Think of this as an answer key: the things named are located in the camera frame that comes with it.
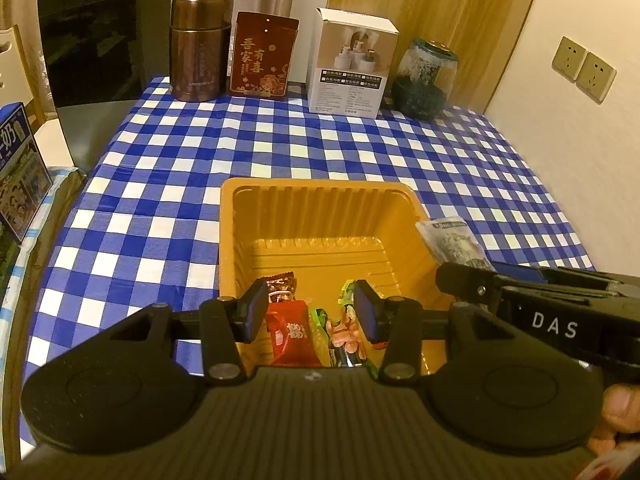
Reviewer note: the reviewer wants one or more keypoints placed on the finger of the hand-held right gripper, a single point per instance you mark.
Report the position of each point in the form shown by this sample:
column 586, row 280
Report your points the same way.
column 470, row 285
column 520, row 272

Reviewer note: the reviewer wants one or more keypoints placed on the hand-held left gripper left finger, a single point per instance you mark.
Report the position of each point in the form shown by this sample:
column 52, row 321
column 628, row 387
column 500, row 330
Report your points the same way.
column 258, row 305

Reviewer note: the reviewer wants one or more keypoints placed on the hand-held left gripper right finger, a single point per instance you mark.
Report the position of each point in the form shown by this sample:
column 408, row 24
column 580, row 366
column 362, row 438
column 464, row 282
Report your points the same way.
column 364, row 312

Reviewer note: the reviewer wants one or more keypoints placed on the green yellow candy packet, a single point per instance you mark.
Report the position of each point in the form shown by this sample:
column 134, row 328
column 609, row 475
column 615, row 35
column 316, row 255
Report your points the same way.
column 347, row 294

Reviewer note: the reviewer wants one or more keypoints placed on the brown candy packet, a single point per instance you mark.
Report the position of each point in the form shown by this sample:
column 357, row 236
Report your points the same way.
column 281, row 287

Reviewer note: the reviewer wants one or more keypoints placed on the black green snack bar packet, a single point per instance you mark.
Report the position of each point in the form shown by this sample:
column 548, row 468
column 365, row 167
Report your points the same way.
column 342, row 340

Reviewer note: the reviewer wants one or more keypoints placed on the grey clear snack packet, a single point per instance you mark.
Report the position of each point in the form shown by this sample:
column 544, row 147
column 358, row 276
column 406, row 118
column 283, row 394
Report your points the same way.
column 455, row 242

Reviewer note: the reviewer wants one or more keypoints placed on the orange plastic tray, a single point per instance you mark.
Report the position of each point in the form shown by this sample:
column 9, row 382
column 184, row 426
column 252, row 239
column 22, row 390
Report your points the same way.
column 320, row 210

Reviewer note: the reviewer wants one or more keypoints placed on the person's right hand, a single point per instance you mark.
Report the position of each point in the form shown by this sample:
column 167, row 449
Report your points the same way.
column 622, row 407

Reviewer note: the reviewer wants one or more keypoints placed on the red white fabric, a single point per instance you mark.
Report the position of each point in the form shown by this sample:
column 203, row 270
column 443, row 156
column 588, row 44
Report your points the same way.
column 605, row 467

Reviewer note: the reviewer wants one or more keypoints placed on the blue white checkered tablecloth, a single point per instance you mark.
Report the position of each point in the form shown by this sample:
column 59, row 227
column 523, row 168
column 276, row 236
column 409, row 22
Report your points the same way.
column 175, row 185

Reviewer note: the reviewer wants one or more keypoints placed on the glass jar with dark contents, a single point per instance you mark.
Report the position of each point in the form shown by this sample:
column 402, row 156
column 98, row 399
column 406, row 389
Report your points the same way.
column 422, row 85

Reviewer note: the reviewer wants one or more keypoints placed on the white product box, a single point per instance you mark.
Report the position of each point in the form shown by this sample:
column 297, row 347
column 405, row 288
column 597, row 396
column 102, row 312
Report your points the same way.
column 350, row 70

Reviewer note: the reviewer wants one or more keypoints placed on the red gold printed box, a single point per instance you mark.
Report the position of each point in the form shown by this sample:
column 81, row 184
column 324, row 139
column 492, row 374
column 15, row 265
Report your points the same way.
column 262, row 57

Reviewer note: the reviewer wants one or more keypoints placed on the brown metal canister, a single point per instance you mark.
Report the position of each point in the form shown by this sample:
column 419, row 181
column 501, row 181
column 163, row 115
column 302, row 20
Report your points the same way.
column 200, row 50

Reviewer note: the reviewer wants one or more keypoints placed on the blue printed carton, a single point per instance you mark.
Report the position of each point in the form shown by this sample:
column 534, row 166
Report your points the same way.
column 22, row 175

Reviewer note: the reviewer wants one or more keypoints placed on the wooden door panel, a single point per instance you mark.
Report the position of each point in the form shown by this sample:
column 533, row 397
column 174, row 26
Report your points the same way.
column 440, row 0

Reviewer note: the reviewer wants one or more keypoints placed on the black glossy appliance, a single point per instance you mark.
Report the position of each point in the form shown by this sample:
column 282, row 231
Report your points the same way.
column 90, row 50

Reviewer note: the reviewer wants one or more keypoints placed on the white chair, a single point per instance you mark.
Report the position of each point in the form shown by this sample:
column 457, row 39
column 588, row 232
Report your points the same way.
column 12, row 70

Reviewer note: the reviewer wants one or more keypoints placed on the beige wall socket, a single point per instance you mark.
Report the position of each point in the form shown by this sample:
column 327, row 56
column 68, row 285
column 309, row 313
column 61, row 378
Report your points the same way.
column 596, row 77
column 569, row 59

